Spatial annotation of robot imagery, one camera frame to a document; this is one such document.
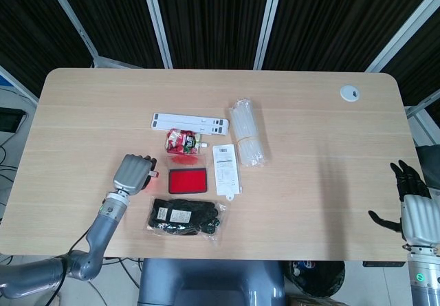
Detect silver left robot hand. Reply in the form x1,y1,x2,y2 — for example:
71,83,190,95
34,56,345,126
112,153,159,197

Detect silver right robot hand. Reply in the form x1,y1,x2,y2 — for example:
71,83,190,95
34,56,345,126
368,159,440,249

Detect black gloves in plastic bag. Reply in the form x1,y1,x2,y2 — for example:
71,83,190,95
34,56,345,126
146,196,230,242

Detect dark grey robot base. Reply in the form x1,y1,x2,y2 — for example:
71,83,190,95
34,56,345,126
137,258,287,306

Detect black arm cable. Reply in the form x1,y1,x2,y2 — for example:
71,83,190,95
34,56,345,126
50,195,108,306

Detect white screen protector package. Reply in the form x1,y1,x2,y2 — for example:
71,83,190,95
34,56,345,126
211,144,245,202

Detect clear glue sticks bundle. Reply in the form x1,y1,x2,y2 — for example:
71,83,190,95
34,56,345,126
228,97,270,168

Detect black trash bin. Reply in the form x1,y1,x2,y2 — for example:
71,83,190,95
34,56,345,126
286,260,346,300

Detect red snack pouch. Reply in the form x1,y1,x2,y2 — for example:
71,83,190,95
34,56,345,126
165,128,210,156

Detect white partition post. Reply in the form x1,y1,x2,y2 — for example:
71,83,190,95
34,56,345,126
254,0,286,70
140,0,174,69
42,0,101,68
364,0,440,74

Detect white cable grommet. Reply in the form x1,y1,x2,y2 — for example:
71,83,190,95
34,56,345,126
340,85,363,103

